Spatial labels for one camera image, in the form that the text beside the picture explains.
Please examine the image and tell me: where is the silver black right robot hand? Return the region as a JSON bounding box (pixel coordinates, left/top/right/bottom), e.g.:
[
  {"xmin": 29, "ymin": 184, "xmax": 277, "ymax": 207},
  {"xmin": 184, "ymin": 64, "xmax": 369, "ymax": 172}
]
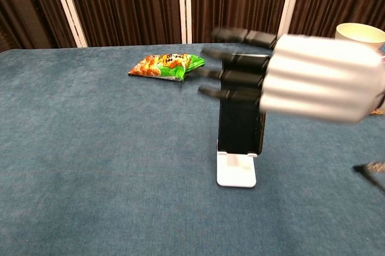
[{"xmin": 197, "ymin": 27, "xmax": 385, "ymax": 124}]

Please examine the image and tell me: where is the black smartphone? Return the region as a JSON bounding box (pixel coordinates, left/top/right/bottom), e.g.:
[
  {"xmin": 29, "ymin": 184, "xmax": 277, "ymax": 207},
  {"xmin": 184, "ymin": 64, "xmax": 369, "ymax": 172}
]
[{"xmin": 217, "ymin": 53, "xmax": 268, "ymax": 157}]

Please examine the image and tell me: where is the white folding phone stand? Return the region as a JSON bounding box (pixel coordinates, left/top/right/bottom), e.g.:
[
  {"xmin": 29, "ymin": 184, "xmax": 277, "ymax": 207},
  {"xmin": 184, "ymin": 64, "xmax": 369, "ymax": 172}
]
[{"xmin": 215, "ymin": 150, "xmax": 258, "ymax": 189}]

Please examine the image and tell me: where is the cream bowl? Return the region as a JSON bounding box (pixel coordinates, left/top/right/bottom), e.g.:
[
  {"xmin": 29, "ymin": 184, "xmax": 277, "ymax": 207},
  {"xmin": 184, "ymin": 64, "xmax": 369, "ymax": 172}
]
[{"xmin": 335, "ymin": 22, "xmax": 385, "ymax": 56}]

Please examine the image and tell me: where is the green orange snack bag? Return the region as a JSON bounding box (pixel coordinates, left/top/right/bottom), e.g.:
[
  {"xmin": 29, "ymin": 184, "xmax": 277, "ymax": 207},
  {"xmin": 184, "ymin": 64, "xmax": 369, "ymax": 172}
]
[{"xmin": 128, "ymin": 53, "xmax": 206, "ymax": 83}]

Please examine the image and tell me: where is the dark brown curtain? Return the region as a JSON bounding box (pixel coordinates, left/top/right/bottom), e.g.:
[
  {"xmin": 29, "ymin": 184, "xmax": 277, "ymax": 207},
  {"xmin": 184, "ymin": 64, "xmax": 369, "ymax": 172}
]
[{"xmin": 0, "ymin": 0, "xmax": 385, "ymax": 53}]

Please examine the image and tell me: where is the blue velvet tablecloth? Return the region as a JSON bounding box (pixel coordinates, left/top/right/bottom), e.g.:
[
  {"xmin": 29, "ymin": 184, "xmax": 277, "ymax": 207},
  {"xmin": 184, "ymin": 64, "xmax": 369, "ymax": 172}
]
[{"xmin": 0, "ymin": 41, "xmax": 385, "ymax": 256}]

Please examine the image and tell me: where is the white screen frame post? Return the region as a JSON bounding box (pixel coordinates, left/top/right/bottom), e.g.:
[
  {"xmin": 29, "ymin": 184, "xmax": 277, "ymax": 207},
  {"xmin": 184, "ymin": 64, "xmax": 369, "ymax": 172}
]
[
  {"xmin": 48, "ymin": 0, "xmax": 88, "ymax": 48},
  {"xmin": 177, "ymin": 0, "xmax": 193, "ymax": 44},
  {"xmin": 276, "ymin": 0, "xmax": 305, "ymax": 38}
]

